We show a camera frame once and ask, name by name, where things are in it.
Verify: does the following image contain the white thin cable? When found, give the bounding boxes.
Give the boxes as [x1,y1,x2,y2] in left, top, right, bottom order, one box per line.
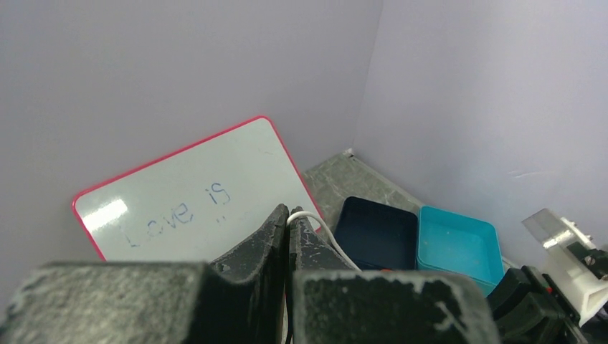
[285,211,364,272]

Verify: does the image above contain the light blue plastic tray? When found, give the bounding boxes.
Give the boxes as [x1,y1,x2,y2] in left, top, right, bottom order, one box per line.
[416,206,505,296]

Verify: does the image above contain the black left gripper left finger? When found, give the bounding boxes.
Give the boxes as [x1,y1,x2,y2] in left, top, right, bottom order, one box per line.
[1,204,289,343]

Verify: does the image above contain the dark navy plastic tray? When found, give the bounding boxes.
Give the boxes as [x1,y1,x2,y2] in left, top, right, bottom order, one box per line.
[333,196,418,270]

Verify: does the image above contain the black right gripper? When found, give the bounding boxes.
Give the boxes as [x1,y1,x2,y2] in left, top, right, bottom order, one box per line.
[487,266,607,344]

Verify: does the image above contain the pink framed whiteboard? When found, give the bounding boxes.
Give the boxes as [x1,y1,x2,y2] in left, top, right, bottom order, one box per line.
[72,116,320,262]

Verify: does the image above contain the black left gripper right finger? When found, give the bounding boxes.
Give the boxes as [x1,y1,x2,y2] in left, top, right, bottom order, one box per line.
[288,206,503,344]

